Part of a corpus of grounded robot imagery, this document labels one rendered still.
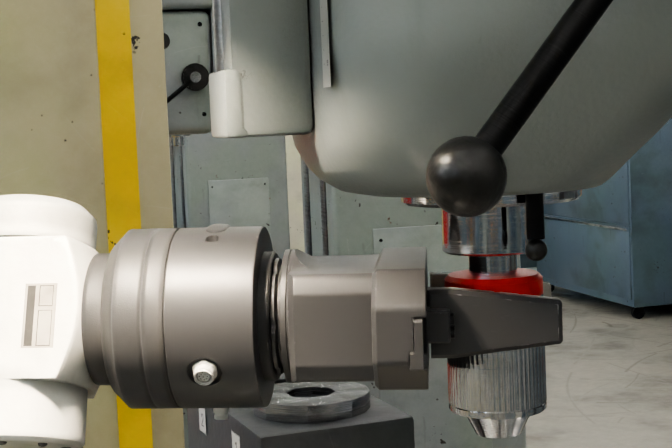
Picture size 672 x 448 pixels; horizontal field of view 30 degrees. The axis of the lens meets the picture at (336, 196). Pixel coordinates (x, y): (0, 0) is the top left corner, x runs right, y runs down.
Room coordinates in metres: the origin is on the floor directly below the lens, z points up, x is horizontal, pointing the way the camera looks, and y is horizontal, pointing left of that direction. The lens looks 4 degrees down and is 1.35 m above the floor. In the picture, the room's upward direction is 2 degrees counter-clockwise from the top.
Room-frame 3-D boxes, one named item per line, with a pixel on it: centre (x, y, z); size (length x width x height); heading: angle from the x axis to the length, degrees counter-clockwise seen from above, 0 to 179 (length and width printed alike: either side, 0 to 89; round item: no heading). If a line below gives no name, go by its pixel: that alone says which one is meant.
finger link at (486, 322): (0.57, -0.07, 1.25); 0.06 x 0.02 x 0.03; 85
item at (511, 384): (0.60, -0.07, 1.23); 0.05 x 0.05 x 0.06
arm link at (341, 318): (0.61, 0.02, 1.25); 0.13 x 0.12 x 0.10; 175
